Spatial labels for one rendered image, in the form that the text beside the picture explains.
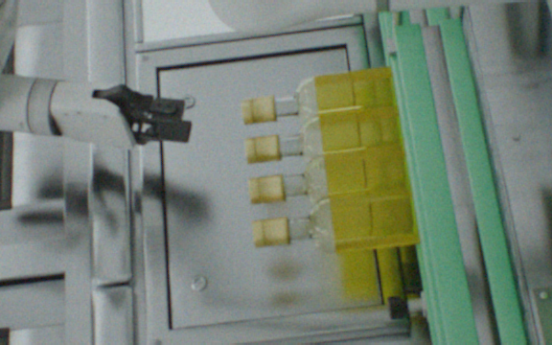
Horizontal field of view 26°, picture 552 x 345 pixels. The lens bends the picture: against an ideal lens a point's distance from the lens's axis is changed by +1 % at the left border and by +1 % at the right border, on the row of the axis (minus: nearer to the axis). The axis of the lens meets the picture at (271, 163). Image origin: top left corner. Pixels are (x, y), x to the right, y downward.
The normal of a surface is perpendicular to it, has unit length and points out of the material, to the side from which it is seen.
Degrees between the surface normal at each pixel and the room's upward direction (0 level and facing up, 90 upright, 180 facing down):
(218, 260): 90
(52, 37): 90
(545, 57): 90
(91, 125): 75
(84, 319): 90
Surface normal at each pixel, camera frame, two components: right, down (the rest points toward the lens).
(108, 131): -0.19, 0.88
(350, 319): -0.09, -0.47
